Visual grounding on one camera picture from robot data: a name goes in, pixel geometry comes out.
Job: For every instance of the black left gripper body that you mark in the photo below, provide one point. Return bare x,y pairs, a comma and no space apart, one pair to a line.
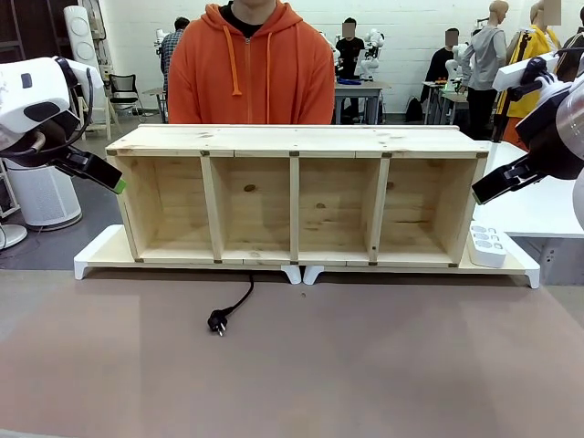
61,130

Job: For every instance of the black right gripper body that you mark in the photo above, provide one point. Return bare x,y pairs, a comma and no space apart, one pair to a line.
543,128

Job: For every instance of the person's left forearm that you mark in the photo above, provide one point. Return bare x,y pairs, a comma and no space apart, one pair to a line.
325,107

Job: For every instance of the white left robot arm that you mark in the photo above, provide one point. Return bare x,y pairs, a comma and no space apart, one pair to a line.
32,86

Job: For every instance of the person's right forearm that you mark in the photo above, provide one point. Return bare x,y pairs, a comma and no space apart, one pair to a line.
178,107

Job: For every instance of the white cylindrical air purifier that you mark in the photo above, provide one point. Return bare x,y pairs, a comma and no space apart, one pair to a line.
43,196

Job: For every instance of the white power strip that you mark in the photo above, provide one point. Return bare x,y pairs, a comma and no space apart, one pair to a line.
490,248

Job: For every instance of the black office chair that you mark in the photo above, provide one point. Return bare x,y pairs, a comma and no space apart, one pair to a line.
123,89

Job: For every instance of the white-legged wooden riser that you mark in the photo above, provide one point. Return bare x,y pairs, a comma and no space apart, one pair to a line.
107,248
520,267

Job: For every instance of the mannequin in yellow jacket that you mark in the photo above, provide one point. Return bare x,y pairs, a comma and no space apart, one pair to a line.
524,48

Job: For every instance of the mannequin in grey shirt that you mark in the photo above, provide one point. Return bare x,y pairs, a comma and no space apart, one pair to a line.
486,59

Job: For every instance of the white tower air conditioner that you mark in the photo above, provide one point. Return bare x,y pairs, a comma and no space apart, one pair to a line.
82,36

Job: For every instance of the white fan base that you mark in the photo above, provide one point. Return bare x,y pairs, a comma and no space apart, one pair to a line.
11,235

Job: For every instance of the black backpack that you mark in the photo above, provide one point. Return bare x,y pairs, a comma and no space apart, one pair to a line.
414,110

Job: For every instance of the seated man in black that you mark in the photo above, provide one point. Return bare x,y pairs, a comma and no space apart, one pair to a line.
440,68

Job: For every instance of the man in plaid shirt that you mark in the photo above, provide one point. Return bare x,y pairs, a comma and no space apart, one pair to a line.
171,45

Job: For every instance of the grey work table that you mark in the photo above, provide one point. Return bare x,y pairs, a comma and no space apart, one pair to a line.
360,89

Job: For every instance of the white humanoid robot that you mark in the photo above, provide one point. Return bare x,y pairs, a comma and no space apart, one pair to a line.
373,55

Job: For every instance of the person in orange hoodie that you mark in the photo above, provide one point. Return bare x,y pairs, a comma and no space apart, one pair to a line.
251,68

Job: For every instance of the man in black t-shirt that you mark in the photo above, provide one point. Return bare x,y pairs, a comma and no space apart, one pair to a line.
350,50

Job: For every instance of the wooden four-compartment shelf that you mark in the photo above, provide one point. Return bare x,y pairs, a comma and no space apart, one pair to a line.
296,139

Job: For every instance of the light wooden stool frame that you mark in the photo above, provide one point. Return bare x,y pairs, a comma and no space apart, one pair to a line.
98,114

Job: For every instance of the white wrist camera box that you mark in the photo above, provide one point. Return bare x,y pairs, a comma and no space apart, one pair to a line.
513,73

